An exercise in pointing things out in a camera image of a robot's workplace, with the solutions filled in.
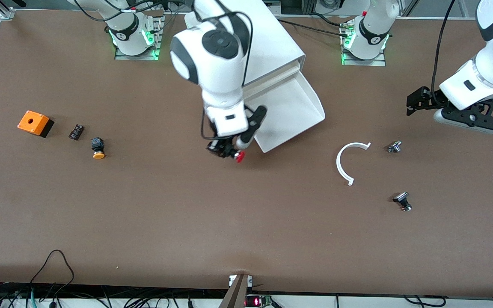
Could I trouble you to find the white drawer with wide lip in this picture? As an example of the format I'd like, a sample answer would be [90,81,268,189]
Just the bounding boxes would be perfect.
[244,64,327,154]

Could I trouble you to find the white drawer cabinet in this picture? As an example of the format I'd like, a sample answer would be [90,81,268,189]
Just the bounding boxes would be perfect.
[185,0,306,92]

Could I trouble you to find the black and silver push button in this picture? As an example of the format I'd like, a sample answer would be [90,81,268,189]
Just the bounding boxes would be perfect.
[392,192,413,213]

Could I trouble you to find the orange mushroom push button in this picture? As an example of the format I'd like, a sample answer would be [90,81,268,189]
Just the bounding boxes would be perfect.
[91,137,106,160]

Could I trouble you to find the orange button box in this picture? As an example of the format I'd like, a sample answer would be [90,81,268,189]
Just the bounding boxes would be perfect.
[17,110,55,139]

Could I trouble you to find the white curved plastic arc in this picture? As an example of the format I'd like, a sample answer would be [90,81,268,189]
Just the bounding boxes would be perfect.
[336,142,372,187]

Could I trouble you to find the circuit board with red display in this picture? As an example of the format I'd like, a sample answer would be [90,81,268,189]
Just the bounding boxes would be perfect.
[245,295,273,308]

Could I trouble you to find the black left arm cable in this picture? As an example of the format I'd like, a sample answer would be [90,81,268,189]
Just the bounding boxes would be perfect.
[431,0,457,98]

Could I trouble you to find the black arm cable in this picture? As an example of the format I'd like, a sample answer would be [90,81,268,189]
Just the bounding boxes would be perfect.
[69,0,254,142]
[431,0,457,98]

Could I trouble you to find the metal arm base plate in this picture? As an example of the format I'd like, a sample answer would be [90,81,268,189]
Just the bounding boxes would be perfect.
[114,11,164,61]
[341,19,387,67]

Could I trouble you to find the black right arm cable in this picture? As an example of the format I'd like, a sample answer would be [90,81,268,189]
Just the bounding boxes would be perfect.
[69,0,254,142]

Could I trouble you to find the black base power cables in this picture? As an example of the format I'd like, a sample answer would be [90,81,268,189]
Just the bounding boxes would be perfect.
[277,13,350,38]

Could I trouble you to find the brown camera mount beam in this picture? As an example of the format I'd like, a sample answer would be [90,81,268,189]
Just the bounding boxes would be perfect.
[218,274,250,308]

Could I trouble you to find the black cable bundle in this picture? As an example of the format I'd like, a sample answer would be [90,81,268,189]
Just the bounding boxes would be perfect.
[0,281,230,308]

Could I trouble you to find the thin black looped cable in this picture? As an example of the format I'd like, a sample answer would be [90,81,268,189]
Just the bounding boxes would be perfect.
[30,250,75,308]

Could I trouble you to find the aluminium frame profile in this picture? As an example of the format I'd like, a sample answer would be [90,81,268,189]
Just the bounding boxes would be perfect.
[0,0,17,21]

